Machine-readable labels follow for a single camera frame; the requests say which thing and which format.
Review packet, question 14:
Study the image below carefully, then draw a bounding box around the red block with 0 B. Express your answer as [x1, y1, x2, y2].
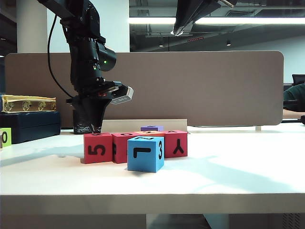
[111, 132, 141, 164]

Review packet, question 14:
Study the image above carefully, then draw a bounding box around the brown desk partition panel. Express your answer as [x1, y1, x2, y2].
[4, 50, 284, 127]

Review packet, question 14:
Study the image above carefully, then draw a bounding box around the orange block with 2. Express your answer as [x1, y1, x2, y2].
[133, 130, 165, 138]

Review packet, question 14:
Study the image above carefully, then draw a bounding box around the red block with 4 Y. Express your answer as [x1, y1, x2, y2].
[163, 130, 188, 158]

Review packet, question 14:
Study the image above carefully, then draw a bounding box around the blue block with L 3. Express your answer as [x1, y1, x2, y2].
[127, 136, 165, 173]

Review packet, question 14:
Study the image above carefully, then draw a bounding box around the beige cable tray flap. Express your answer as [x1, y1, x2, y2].
[102, 118, 188, 133]

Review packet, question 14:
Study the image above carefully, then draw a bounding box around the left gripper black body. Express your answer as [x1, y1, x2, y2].
[66, 75, 127, 104]

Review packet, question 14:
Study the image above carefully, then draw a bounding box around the purple block with R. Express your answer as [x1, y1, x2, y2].
[140, 125, 164, 132]

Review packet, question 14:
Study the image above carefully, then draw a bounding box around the yellow patterned box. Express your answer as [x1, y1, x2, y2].
[0, 94, 57, 113]

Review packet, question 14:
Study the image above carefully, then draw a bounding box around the green block with 0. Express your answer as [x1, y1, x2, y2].
[0, 127, 12, 147]

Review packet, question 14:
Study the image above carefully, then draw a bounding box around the red block with 5 C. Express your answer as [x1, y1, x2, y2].
[83, 132, 113, 164]

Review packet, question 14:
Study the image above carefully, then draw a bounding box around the black mug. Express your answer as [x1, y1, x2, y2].
[72, 109, 93, 135]

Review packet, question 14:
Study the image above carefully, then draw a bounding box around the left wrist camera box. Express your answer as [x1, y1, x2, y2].
[111, 82, 134, 105]

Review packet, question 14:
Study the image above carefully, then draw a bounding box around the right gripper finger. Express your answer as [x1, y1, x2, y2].
[184, 0, 221, 36]
[172, 0, 203, 35]

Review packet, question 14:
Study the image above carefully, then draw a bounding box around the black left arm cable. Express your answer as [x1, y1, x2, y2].
[47, 14, 79, 99]

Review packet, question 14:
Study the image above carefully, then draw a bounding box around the person in dark green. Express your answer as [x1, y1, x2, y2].
[283, 83, 305, 112]

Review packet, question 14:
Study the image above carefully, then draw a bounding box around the dark blue case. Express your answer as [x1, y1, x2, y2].
[0, 111, 61, 145]

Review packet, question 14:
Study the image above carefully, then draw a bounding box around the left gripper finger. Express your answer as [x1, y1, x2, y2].
[95, 99, 112, 133]
[80, 99, 97, 133]

